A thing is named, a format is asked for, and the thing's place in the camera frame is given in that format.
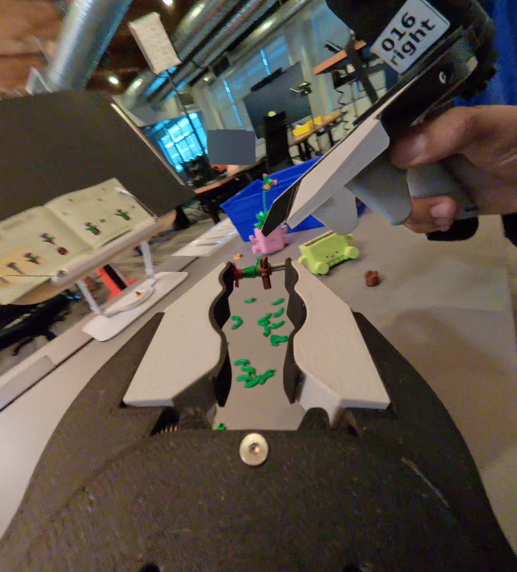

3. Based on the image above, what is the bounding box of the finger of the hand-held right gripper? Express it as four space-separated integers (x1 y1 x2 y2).
287 118 392 229
261 83 411 237

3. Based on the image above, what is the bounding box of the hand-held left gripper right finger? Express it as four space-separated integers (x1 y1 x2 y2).
282 258 391 425

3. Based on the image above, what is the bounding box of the dark grey desktop monitor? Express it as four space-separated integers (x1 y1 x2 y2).
0 91 196 233

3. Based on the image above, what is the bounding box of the printed paper sheet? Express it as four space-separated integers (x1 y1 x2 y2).
172 217 239 257

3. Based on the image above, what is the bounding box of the lime green toy pot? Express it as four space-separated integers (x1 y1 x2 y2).
298 230 360 275

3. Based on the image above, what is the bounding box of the wooden top standing desk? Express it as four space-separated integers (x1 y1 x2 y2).
313 40 389 103

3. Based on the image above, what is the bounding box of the long wooden office desk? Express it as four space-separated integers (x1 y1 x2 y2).
194 163 264 224

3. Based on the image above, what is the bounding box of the person's right hand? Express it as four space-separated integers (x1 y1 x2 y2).
386 105 517 234

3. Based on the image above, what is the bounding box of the large black monitor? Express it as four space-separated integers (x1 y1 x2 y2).
243 62 311 130

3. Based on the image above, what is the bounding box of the pink toy pot with plant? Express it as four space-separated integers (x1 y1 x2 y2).
249 174 291 255

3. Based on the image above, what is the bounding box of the orange plastic container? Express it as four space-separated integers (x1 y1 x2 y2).
95 266 129 300

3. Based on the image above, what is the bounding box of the hanging white paper sign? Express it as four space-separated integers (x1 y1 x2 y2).
128 13 182 74

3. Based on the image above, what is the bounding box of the black office chair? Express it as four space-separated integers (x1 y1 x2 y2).
263 112 295 172

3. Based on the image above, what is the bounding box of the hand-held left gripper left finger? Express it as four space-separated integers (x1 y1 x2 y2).
123 261 234 421

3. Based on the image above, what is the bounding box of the yellow plastic bin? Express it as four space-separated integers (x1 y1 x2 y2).
292 118 326 137

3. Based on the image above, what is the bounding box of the blue plastic bin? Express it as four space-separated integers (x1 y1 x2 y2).
219 156 366 243

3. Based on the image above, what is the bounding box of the scatter of green toy leaves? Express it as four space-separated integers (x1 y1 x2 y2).
214 297 290 432

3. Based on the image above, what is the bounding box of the toy instruction booklet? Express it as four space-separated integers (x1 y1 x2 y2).
0 178 156 305

